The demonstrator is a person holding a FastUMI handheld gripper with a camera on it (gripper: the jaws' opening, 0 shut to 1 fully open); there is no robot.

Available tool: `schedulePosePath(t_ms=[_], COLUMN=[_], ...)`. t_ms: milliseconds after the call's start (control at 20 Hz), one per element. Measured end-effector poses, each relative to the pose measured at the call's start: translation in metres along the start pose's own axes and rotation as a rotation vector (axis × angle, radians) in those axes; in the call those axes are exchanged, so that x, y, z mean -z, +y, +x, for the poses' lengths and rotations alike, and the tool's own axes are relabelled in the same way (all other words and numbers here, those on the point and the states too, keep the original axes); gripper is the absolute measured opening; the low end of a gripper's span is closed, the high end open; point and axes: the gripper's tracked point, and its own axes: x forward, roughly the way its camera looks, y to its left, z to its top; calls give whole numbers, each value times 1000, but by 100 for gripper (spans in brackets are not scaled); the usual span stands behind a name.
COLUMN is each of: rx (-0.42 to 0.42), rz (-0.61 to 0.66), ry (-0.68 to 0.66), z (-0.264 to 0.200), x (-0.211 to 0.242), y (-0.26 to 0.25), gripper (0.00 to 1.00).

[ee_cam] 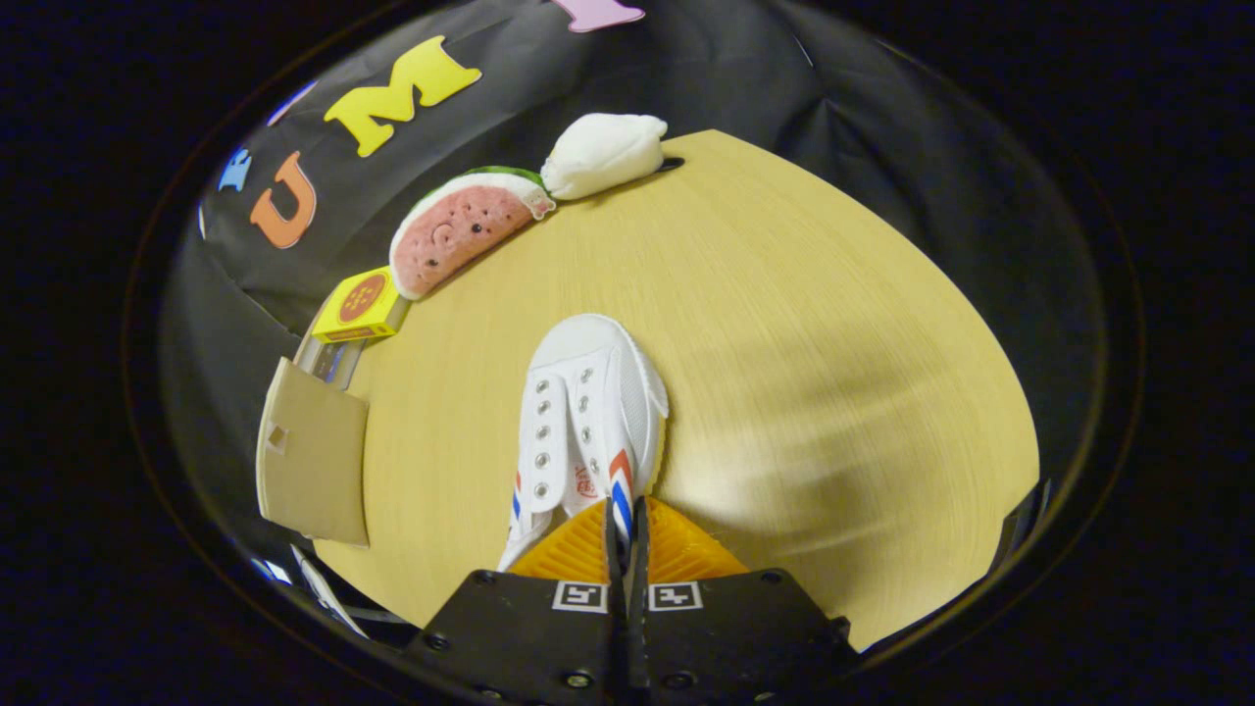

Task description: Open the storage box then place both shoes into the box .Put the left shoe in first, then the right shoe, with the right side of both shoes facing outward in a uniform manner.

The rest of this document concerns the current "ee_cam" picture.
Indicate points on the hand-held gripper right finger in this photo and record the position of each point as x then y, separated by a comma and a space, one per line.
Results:
735, 637

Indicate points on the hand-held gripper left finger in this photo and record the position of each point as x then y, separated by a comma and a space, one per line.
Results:
520, 637

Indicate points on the white canvas shoe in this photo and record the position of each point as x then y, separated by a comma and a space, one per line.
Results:
588, 392

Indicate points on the beige storage box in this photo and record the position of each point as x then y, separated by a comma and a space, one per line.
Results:
314, 471

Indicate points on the blue book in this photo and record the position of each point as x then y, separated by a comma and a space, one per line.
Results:
336, 361

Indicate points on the yellow book with red circle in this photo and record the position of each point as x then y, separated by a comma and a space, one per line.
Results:
358, 299

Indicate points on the watermelon slice plush toy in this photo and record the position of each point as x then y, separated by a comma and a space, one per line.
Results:
461, 230

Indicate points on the white plush toy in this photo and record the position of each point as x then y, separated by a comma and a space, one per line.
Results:
603, 152

